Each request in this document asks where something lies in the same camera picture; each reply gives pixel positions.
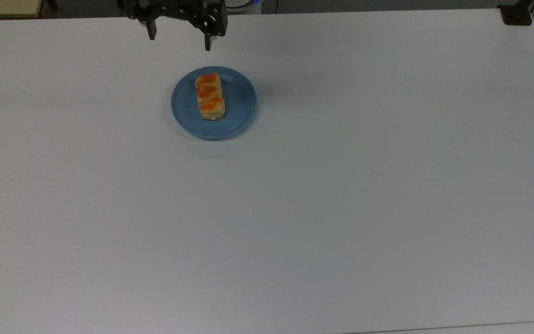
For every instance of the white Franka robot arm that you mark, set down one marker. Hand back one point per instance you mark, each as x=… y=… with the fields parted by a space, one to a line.
x=244 y=9

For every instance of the orange glazed bread loaf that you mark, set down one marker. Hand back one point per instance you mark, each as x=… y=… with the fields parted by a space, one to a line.
x=210 y=96

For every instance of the blue round plate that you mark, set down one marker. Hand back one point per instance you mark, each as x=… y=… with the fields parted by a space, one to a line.
x=240 y=107

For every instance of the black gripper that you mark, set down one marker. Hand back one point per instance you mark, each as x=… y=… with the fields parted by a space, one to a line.
x=174 y=7

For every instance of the black clamp base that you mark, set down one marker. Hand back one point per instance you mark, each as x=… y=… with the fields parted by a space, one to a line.
x=515 y=15

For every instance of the yellow wooden table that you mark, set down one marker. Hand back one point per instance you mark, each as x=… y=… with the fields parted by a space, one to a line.
x=3 y=7

